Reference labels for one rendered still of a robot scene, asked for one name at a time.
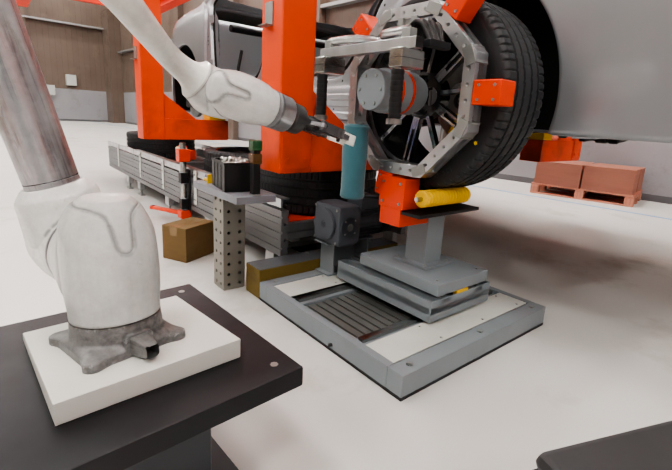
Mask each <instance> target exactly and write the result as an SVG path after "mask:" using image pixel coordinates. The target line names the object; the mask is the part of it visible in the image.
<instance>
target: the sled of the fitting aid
mask: <svg viewBox="0 0 672 470"><path fill-rule="evenodd" d="M337 277H338V278H340V279H342V280H344V281H346V282H348V283H350V284H352V285H354V286H356V287H358V288H360V289H362V290H364V291H366V292H368V293H370V294H372V295H374V296H376V297H378V298H380V299H382V300H384V301H386V302H388V303H390V304H392V305H394V306H396V307H398V308H400V309H402V310H404V311H406V312H408V313H410V314H412V315H414V316H416V317H418V318H420V319H422V320H423V321H425V322H428V323H431V322H433V321H436V320H438V319H441V318H443V317H446V316H448V315H451V314H454V313H456V312H459V311H461V310H464V309H466V308H469V307H471V306H474V305H476V304H479V303H481V302H484V301H486V300H488V293H489V287H490V282H488V281H483V282H480V283H477V284H474V285H471V286H469V287H466V288H463V289H460V290H457V291H454V292H451V293H448V294H445V295H442V296H440V297H436V296H434V295H431V294H429V293H427V292H424V291H422V290H420V289H418V288H415V287H413V286H411V285H408V284H406V283H404V282H402V281H399V280H397V279H395V278H392V277H390V276H388V275H386V274H383V273H381V272H379V271H376V270H374V269H372V268H370V267H367V266H365V265H363V264H360V256H356V255H355V256H352V258H348V259H343V260H338V273H337Z"/></svg>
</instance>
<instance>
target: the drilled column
mask: <svg viewBox="0 0 672 470"><path fill-rule="evenodd" d="M213 223H214V284H216V285H217V286H218V287H219V288H221V289H222V290H223V291H225V290H230V289H234V288H239V287H243V286H245V205H235V204H233V203H230V202H228V201H226V200H223V199H221V198H218V197H216V196H214V195H213ZM239 283H240V284H239Z"/></svg>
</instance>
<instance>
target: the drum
mask: <svg viewBox="0 0 672 470"><path fill-rule="evenodd" d="M391 70H392V69H391V68H380V69H378V68H370V69H368V70H366V71H365V72H364V73H363V74H362V76H361V77H360V79H359V82H358V86H357V97H358V101H359V103H360V105H361V106H362V107H363V108H364V109H365V110H369V111H374V112H376V113H383V114H388V108H389V97H390V96H389V94H390V86H391V85H390V82H391V75H392V74H391ZM403 81H404V85H403V96H402V107H401V115H410V114H413V113H414V112H417V111H419V110H420V109H421V108H422V107H423V106H424V105H425V103H426V101H427V98H428V87H427V84H426V82H425V81H424V79H423V78H421V77H420V76H419V75H418V74H416V73H412V72H408V71H405V74H404V80H403Z"/></svg>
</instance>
